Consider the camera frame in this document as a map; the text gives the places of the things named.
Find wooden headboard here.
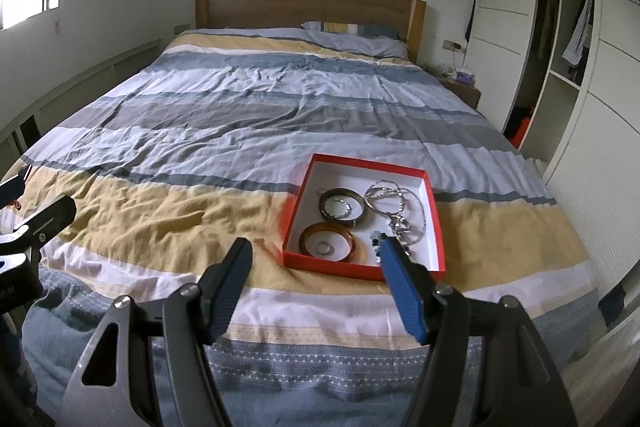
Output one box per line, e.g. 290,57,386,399
195,0,427,62

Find orange amber bangle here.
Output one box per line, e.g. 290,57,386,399
299,222,359,264

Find hanging clothes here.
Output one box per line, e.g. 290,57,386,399
561,0,597,68

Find striped pillow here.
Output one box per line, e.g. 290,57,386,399
322,22,372,36

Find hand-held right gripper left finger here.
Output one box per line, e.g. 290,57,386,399
62,237,253,427

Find wooden nightstand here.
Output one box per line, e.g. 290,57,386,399
434,72,482,110

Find dark amber bangle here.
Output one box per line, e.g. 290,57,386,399
320,188,369,226

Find grey pillow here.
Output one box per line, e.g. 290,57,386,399
301,21,409,58

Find red jewelry box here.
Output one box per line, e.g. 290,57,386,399
282,153,446,283

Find orange item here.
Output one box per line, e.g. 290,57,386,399
514,107,536,148

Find striped duvet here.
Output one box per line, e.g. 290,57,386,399
0,29,601,408

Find silver beaded bracelet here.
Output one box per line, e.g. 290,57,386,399
387,213,417,249

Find silver bangle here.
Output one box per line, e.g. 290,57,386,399
372,179,407,208
324,198,355,219
364,186,397,214

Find silver chain necklace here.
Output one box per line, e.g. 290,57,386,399
367,179,427,254

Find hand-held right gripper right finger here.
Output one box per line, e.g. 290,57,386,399
377,237,568,427

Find black phone with red strap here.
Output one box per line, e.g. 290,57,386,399
0,164,35,210

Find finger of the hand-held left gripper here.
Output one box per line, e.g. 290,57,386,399
14,196,77,258

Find white wardrobe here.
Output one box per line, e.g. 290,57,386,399
467,0,640,300

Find white low wall cabinet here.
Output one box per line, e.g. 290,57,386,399
0,39,164,168

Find dark beaded bracelet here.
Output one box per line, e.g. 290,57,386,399
368,231,396,266

